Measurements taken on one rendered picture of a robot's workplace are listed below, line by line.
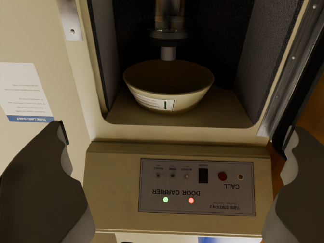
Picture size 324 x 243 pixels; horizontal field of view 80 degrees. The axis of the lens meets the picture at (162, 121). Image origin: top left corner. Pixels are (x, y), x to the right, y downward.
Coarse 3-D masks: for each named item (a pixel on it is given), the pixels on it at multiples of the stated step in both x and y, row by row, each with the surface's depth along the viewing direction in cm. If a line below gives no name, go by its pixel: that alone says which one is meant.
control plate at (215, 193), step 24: (144, 168) 33; (168, 168) 33; (192, 168) 33; (216, 168) 33; (240, 168) 33; (144, 192) 32; (168, 192) 32; (192, 192) 32; (216, 192) 32; (240, 192) 32
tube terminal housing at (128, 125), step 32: (64, 32) 25; (96, 64) 30; (96, 96) 30; (128, 96) 41; (224, 96) 42; (96, 128) 34; (128, 128) 34; (160, 128) 34; (192, 128) 33; (224, 128) 33; (256, 128) 33
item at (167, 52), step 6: (150, 42) 32; (156, 42) 31; (162, 42) 30; (168, 42) 30; (174, 42) 30; (180, 42) 31; (186, 42) 31; (162, 48) 34; (168, 48) 33; (174, 48) 34; (162, 54) 34; (168, 54) 34; (174, 54) 35; (168, 60) 35
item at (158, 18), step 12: (144, 0) 28; (156, 0) 27; (168, 0) 27; (180, 0) 27; (192, 0) 28; (144, 12) 29; (156, 12) 28; (168, 12) 28; (180, 12) 28; (192, 12) 29; (144, 24) 30; (156, 24) 29; (168, 24) 28; (180, 24) 29; (192, 24) 30; (144, 36) 30
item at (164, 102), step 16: (144, 64) 43; (160, 64) 45; (176, 64) 45; (192, 64) 43; (128, 80) 38; (144, 80) 44; (160, 80) 46; (176, 80) 46; (192, 80) 43; (208, 80) 38; (144, 96) 33; (160, 96) 32; (176, 96) 31; (192, 96) 33; (160, 112) 36; (176, 112) 36
